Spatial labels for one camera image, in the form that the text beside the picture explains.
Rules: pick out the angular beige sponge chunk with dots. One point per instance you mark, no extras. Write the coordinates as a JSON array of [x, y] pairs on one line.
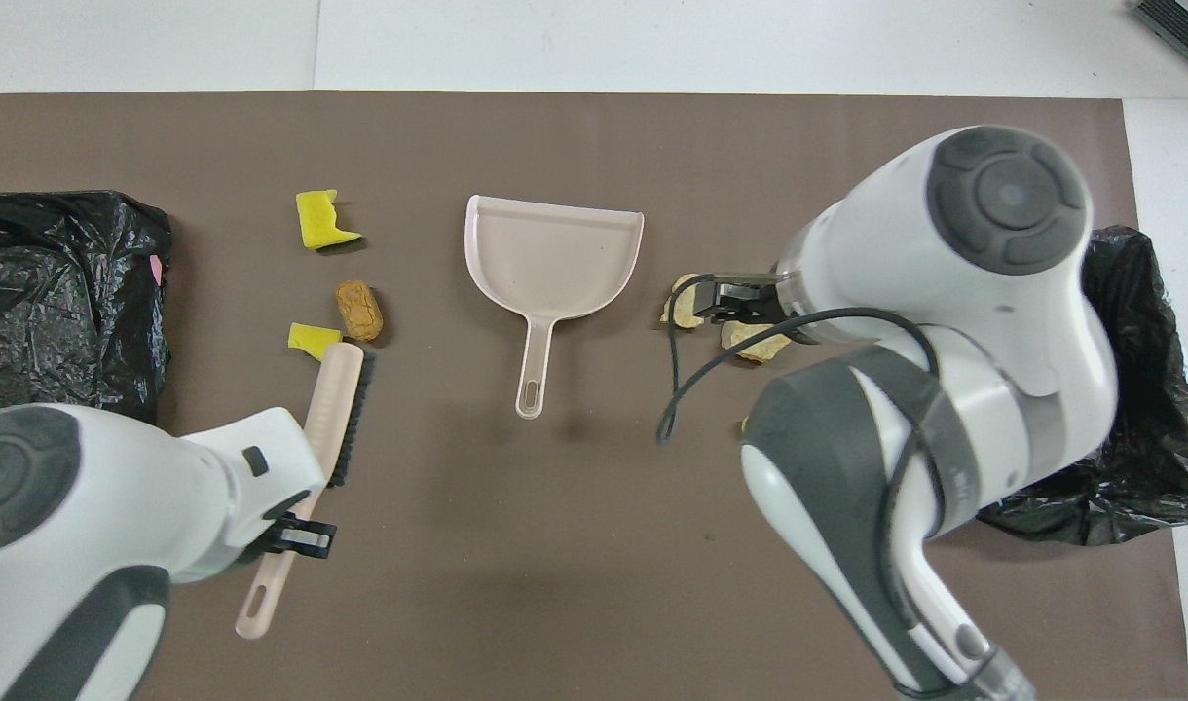
[[750, 341]]

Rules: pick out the pink plastic dustpan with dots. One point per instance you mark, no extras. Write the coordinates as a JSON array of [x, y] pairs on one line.
[[555, 263]]

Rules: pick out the closed black bag bin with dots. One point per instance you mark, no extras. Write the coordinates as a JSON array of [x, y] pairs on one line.
[[68, 292]]

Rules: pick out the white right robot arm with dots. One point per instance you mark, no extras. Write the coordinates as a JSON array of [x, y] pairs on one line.
[[993, 292]]

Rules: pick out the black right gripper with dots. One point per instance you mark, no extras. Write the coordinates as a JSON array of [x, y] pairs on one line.
[[761, 300]]

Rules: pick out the brown table mat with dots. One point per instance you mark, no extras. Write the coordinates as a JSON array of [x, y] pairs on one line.
[[594, 146]]

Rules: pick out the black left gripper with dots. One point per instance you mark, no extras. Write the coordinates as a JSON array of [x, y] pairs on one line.
[[329, 541]]

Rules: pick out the open bin with black bag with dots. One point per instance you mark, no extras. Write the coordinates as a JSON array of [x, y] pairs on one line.
[[1159, 409]]

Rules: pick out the rounded beige sponge chunk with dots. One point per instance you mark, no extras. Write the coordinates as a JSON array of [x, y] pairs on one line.
[[686, 310]]

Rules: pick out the brown oval sponge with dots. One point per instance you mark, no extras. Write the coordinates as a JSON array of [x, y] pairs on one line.
[[358, 310]]

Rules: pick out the small pink tag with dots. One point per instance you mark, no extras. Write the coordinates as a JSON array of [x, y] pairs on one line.
[[156, 270]]

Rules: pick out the notched yellow sponge piece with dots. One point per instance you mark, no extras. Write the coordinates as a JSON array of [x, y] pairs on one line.
[[316, 224]]

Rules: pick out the pink hand brush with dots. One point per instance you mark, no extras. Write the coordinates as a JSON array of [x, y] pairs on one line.
[[336, 389]]

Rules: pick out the wedge yellow sponge piece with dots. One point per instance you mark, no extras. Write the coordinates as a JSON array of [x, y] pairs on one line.
[[312, 337]]

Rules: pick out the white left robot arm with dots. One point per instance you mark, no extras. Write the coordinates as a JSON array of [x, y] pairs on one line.
[[68, 506]]

